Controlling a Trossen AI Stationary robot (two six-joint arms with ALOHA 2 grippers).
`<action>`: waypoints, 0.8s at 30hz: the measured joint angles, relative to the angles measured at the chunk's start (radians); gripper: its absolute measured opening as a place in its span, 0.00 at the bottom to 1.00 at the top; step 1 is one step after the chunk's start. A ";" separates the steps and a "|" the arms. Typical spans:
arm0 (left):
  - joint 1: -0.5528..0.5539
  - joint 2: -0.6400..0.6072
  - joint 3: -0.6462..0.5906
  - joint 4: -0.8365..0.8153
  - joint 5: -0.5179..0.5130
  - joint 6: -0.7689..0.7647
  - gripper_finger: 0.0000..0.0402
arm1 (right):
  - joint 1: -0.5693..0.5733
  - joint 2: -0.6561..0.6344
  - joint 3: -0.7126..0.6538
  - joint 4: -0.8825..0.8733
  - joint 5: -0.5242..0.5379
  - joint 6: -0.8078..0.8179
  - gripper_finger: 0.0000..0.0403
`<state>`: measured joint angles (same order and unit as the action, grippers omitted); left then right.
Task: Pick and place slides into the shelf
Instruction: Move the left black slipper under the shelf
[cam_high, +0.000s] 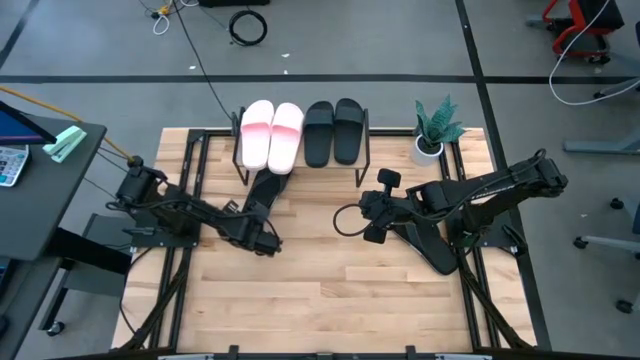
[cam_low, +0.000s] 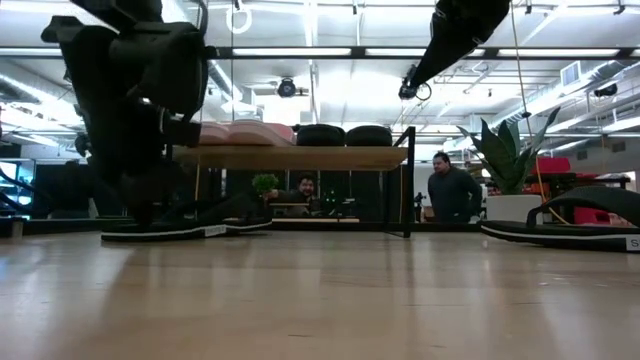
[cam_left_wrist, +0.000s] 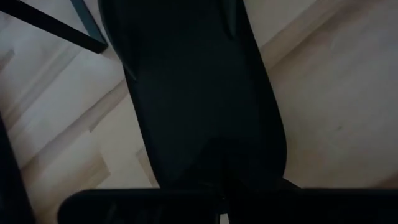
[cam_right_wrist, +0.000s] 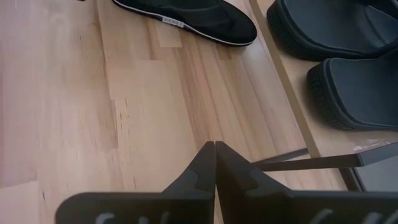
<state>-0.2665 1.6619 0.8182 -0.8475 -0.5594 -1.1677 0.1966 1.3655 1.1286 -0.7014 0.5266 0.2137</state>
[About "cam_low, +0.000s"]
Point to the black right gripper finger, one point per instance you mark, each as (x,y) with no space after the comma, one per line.
(432,50)
(457,50)

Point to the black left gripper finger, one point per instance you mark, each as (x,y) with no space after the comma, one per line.
(175,132)
(120,145)

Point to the black white-edged flip-flop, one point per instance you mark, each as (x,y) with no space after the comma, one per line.
(165,232)
(550,235)

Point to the black chunky foam slide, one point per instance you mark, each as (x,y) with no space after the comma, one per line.
(369,136)
(320,136)

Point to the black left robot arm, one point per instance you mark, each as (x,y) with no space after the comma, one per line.
(125,7)

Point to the wooden shelf board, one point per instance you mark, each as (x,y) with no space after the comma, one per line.
(300,157)

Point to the black overhead rig crossbar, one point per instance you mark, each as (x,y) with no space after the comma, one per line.
(357,51)

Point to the small green background plant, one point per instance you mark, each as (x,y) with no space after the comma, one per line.
(265,182)

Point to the green artificial plant leaves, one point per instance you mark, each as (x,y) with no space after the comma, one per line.
(500,155)

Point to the lit background computer monitor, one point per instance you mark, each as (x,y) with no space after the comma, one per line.
(7,171)

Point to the black round ceiling spotlight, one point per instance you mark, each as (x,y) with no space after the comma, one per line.
(286,87)

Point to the seated person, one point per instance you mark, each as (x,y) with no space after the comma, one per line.
(302,187)

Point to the wooden shoe rack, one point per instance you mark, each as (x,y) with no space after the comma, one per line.
(410,190)

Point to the standing person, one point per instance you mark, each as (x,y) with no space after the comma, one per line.
(452,195)

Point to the red and black chair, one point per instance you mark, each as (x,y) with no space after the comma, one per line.
(552,165)

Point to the white plant pot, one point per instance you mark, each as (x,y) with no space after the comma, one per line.
(515,207)

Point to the black ceiling-mounted camera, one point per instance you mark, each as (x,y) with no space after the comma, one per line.
(406,92)

